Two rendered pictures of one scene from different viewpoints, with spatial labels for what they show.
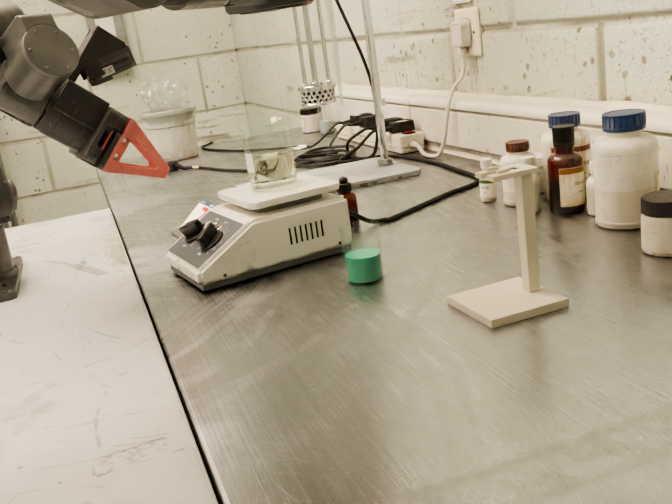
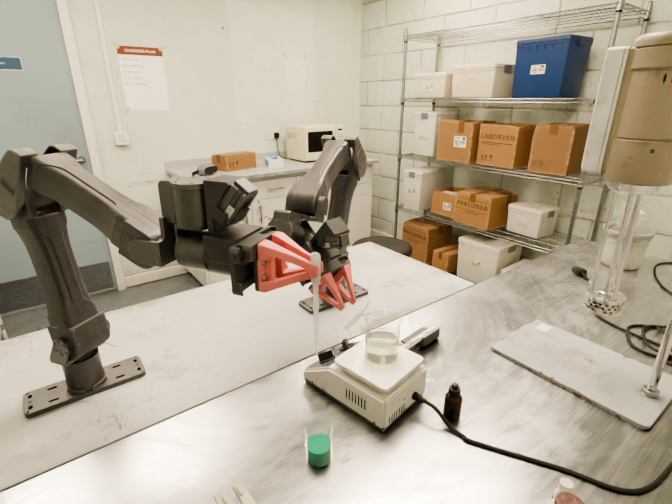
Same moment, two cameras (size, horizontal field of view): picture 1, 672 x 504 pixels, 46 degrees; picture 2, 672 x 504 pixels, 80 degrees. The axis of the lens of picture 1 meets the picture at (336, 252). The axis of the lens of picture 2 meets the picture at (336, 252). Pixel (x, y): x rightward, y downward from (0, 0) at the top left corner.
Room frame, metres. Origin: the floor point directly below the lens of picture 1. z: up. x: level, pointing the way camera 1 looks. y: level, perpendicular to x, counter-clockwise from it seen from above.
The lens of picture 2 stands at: (0.67, -0.48, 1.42)
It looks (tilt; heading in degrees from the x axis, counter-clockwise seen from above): 21 degrees down; 70
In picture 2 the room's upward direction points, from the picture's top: straight up
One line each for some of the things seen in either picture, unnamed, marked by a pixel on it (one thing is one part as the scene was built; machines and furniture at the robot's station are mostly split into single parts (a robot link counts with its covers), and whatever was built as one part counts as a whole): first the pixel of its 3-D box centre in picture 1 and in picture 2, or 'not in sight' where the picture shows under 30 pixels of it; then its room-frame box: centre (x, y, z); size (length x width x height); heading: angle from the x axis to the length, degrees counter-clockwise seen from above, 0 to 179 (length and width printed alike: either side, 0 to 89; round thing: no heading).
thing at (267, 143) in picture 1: (270, 155); (383, 339); (0.96, 0.06, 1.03); 0.07 x 0.06 x 0.08; 166
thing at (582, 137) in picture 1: (566, 155); not in sight; (1.04, -0.33, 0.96); 0.06 x 0.06 x 0.11
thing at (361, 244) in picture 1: (362, 252); (318, 443); (0.81, -0.03, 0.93); 0.04 x 0.04 x 0.06
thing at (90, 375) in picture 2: not in sight; (83, 369); (0.44, 0.28, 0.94); 0.20 x 0.07 x 0.08; 17
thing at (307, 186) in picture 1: (276, 190); (379, 360); (0.95, 0.06, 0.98); 0.12 x 0.12 x 0.01; 27
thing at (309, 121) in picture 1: (311, 119); not in sight; (2.15, 0.01, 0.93); 0.06 x 0.06 x 0.06
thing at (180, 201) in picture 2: not in sight; (180, 218); (0.66, 0.11, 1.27); 0.12 x 0.09 x 0.12; 140
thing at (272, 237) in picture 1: (263, 229); (367, 374); (0.94, 0.08, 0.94); 0.22 x 0.13 x 0.08; 117
